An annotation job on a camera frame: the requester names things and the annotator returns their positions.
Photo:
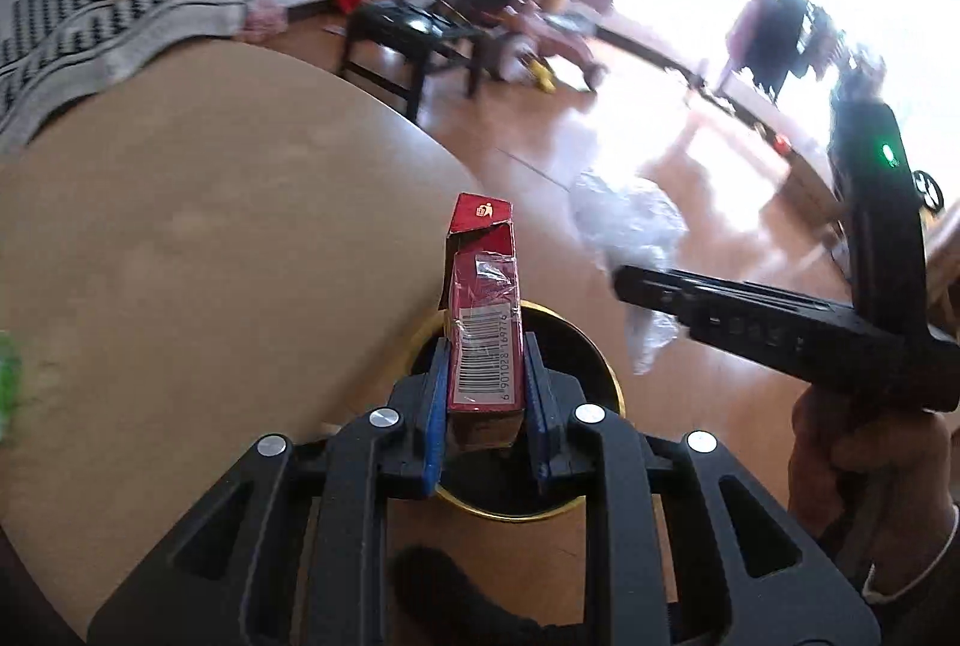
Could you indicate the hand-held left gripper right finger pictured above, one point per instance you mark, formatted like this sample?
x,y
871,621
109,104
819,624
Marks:
x,y
536,413

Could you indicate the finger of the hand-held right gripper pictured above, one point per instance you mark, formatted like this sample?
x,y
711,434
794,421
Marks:
x,y
735,316

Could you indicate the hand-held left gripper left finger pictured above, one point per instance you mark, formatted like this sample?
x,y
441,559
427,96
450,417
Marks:
x,y
435,413

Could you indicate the black gold-rimmed trash bin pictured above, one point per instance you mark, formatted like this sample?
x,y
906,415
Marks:
x,y
577,353

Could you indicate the red cardboard box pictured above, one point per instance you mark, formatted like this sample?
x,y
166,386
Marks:
x,y
480,286

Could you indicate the clear plastic bag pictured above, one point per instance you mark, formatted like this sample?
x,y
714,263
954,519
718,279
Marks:
x,y
630,218

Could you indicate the person's right hand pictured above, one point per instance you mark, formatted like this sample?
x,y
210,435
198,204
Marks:
x,y
900,466

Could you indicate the clothes drying rack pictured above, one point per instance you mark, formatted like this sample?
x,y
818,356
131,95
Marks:
x,y
780,31

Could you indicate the yellow toy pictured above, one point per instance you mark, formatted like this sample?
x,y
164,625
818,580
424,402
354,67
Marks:
x,y
541,76

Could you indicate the pink child tricycle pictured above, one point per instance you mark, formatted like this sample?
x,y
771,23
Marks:
x,y
555,31

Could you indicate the black wooden chair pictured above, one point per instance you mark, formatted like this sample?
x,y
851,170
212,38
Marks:
x,y
405,27

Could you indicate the green wrapper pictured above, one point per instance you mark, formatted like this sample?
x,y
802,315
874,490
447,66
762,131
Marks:
x,y
9,383

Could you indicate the pink plastic bag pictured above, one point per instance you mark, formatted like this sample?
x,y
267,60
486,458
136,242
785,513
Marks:
x,y
264,15

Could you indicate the black white striped sofa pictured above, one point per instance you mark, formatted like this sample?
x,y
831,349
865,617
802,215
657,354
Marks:
x,y
82,16

